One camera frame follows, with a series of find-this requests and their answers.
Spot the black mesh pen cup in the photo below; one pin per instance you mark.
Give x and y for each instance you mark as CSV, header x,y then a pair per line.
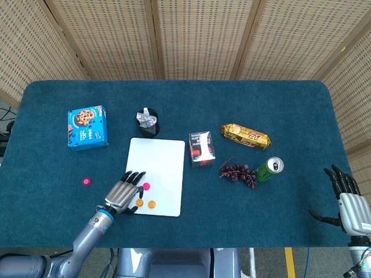
x,y
150,131

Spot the blue felt table cover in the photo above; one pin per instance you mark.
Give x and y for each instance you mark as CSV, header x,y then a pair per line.
x,y
203,226

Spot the dark red grape bunch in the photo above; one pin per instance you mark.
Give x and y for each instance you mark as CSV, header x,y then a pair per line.
x,y
240,173

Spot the blue cookie box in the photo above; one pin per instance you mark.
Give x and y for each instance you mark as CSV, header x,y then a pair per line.
x,y
87,130

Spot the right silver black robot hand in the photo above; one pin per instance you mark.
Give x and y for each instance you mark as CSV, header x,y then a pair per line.
x,y
355,211

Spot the pink disc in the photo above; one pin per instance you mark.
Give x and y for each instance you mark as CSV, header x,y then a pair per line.
x,y
146,186
86,181

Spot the green energy drink can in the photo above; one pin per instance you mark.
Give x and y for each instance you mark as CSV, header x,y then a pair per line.
x,y
265,172

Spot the woven folding screen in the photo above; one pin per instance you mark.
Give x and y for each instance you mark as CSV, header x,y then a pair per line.
x,y
203,37

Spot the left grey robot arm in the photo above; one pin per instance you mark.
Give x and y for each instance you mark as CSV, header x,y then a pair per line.
x,y
87,237

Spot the orange disc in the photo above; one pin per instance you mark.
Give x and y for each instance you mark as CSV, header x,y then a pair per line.
x,y
151,204
140,203

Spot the silver spout pouch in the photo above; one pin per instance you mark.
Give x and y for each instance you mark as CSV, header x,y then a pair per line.
x,y
146,120

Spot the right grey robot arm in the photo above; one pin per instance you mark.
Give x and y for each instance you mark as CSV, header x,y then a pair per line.
x,y
359,255

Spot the gold biscuit pack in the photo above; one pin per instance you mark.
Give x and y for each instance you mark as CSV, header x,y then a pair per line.
x,y
246,137

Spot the white magnetic board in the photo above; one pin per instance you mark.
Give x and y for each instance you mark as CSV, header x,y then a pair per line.
x,y
162,162

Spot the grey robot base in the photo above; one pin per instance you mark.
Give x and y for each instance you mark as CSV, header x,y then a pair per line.
x,y
174,263

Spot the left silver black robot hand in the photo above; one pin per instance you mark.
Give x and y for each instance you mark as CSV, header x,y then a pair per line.
x,y
121,194

